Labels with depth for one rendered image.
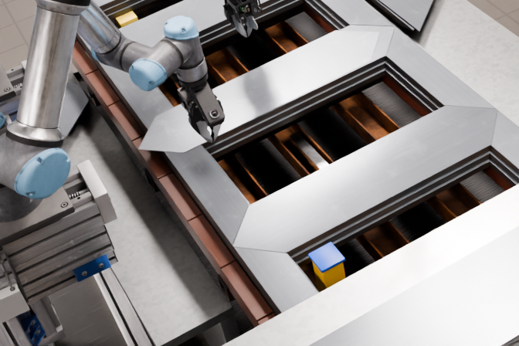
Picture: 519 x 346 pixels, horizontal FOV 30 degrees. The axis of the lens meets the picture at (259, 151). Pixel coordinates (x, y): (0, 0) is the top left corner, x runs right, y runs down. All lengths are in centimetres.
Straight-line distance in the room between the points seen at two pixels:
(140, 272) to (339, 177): 56
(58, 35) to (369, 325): 82
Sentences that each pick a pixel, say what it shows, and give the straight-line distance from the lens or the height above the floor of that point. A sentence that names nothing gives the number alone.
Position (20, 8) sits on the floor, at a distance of 491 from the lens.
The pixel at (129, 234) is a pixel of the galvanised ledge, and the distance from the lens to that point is 257.
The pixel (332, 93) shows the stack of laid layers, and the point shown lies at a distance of 259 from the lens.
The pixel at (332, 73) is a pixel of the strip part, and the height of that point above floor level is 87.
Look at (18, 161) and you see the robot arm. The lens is 199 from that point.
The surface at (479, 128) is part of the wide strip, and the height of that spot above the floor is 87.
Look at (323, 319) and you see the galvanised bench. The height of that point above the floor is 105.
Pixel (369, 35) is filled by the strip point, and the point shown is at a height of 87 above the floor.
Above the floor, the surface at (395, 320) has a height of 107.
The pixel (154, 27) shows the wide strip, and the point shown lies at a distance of 292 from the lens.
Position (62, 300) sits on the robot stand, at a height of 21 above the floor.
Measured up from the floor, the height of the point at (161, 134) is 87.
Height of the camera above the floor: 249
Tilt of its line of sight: 42 degrees down
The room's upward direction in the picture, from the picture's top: 13 degrees counter-clockwise
